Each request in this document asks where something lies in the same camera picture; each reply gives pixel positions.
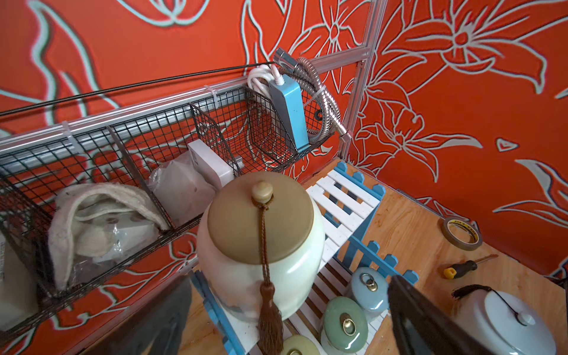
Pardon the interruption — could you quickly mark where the brown tape roll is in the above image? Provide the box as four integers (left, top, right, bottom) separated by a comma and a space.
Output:
441, 217, 483, 251

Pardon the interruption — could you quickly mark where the blue white slatted shelf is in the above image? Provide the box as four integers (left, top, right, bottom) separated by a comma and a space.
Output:
191, 162, 399, 354

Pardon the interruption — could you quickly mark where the plastic wrapped white item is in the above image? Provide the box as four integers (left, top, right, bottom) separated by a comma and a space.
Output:
148, 151, 217, 226

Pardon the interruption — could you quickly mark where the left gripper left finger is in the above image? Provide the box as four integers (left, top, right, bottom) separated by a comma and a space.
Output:
82, 276, 192, 354

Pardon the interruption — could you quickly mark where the metal shower hose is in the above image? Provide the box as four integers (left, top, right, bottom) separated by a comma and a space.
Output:
272, 46, 352, 145

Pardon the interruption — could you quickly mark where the white box in basket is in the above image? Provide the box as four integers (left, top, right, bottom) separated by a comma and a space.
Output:
188, 139, 235, 190

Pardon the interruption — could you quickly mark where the green small canister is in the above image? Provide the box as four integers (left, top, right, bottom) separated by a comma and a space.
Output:
319, 297, 387, 354

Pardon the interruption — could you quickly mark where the beige felt cloth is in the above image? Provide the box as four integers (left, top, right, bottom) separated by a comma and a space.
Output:
48, 183, 170, 291

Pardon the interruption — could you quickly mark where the black yellow screwdriver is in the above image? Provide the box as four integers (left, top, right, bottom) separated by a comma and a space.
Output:
442, 254, 498, 280

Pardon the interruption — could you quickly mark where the grey-blue small canister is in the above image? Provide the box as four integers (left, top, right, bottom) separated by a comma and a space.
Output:
346, 267, 389, 322

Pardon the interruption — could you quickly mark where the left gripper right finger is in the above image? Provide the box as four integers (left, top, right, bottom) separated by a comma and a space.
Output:
388, 276, 491, 354

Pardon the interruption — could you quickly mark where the yellow-green small canister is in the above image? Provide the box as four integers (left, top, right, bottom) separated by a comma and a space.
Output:
280, 335, 320, 355

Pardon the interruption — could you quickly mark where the black wire wall basket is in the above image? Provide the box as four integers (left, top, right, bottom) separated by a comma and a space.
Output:
1, 78, 319, 346

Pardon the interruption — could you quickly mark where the white ceramic jar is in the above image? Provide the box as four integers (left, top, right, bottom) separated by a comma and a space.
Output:
452, 285, 557, 354

